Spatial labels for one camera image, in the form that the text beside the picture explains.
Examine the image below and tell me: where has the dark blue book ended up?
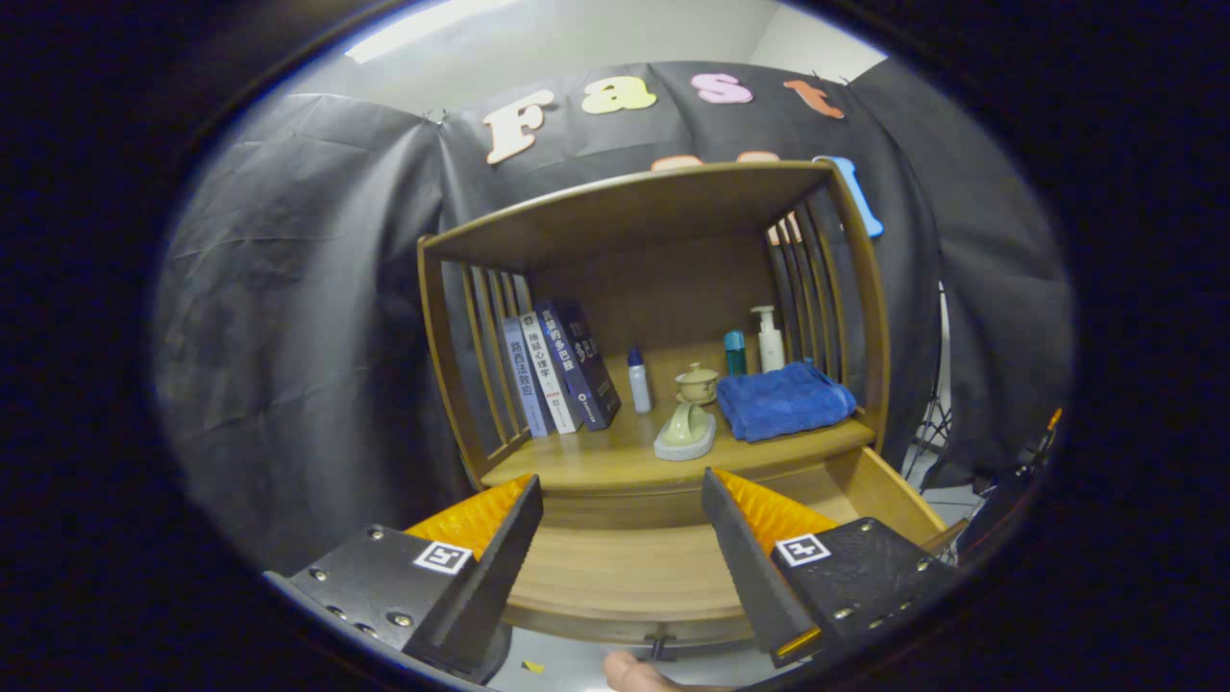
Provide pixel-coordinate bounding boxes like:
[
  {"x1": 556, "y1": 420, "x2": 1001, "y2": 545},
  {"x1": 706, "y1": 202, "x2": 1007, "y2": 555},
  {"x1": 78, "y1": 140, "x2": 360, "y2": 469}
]
[{"x1": 534, "y1": 298, "x2": 623, "y2": 432}]

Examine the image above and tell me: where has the black tripod stand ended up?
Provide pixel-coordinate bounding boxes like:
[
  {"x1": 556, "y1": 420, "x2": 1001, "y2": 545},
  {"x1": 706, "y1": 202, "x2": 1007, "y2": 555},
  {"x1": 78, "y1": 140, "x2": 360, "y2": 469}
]
[{"x1": 903, "y1": 284, "x2": 952, "y2": 482}]

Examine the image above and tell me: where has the wooden drawer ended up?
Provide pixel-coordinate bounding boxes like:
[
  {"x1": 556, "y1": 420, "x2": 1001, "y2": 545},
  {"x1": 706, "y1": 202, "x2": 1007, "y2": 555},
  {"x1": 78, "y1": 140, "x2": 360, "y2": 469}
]
[{"x1": 500, "y1": 444, "x2": 967, "y2": 650}]

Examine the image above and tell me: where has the light blue book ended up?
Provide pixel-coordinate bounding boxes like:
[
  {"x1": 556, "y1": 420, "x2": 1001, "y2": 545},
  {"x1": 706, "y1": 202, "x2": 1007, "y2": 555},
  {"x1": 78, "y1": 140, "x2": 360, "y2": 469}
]
[{"x1": 500, "y1": 315, "x2": 558, "y2": 439}]

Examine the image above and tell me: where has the white pump bottle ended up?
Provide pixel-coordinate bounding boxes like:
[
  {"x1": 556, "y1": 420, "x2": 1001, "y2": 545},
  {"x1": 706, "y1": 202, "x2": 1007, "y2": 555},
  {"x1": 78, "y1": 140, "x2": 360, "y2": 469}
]
[{"x1": 750, "y1": 305, "x2": 786, "y2": 374}]

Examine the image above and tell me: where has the black equipment with orange part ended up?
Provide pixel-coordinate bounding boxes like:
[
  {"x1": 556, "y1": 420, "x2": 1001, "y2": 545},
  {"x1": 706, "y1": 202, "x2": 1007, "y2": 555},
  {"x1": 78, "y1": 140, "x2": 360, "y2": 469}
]
[{"x1": 951, "y1": 408, "x2": 1066, "y2": 568}]

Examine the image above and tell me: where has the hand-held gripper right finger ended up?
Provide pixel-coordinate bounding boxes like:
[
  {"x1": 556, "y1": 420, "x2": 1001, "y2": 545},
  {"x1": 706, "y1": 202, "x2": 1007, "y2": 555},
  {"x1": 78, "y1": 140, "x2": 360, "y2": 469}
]
[{"x1": 700, "y1": 467, "x2": 960, "y2": 669}]

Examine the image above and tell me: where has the wooden countertop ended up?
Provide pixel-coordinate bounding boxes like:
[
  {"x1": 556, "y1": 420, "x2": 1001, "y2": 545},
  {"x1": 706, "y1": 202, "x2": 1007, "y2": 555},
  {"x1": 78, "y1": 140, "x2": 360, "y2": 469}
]
[{"x1": 480, "y1": 370, "x2": 877, "y2": 491}]

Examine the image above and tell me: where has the black backdrop cloth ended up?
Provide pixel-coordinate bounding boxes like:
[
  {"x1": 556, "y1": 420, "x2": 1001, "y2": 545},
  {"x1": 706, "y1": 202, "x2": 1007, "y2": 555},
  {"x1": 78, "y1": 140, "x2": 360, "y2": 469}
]
[{"x1": 154, "y1": 60, "x2": 1075, "y2": 578}]

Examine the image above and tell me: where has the wooden bamboo cabinet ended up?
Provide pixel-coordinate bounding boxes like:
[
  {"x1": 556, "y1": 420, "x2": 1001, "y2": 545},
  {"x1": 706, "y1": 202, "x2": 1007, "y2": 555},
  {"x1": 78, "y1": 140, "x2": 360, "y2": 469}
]
[{"x1": 416, "y1": 159, "x2": 895, "y2": 491}]

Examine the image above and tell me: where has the pale green soap dish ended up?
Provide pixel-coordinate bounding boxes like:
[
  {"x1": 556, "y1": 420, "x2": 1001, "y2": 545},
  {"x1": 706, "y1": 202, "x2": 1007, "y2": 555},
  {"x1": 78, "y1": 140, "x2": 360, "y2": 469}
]
[{"x1": 653, "y1": 400, "x2": 718, "y2": 462}]

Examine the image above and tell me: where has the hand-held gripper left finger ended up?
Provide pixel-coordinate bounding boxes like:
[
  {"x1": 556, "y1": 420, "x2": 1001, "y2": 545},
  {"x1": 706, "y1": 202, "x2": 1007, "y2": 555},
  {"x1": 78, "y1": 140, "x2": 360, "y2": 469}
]
[{"x1": 264, "y1": 473, "x2": 545, "y2": 683}]

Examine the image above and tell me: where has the white bottle blue cap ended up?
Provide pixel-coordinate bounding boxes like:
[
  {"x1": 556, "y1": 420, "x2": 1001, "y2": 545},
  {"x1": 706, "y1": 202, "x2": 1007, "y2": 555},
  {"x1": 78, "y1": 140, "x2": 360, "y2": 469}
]
[{"x1": 627, "y1": 347, "x2": 653, "y2": 415}]

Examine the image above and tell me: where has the beige lidded tea cup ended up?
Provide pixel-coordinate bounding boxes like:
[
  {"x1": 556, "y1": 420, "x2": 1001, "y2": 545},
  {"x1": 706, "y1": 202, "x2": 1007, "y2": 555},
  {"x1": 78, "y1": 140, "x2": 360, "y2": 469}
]
[{"x1": 675, "y1": 362, "x2": 720, "y2": 407}]

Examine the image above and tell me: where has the white book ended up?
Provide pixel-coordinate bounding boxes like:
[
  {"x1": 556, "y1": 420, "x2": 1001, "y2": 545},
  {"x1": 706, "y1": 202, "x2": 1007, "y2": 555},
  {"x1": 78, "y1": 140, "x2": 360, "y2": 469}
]
[{"x1": 519, "y1": 309, "x2": 584, "y2": 435}]

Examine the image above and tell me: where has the folded blue towel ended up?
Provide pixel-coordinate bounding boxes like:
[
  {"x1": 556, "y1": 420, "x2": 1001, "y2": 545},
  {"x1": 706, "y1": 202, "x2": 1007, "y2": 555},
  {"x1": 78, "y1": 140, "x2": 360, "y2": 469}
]
[{"x1": 716, "y1": 359, "x2": 858, "y2": 444}]

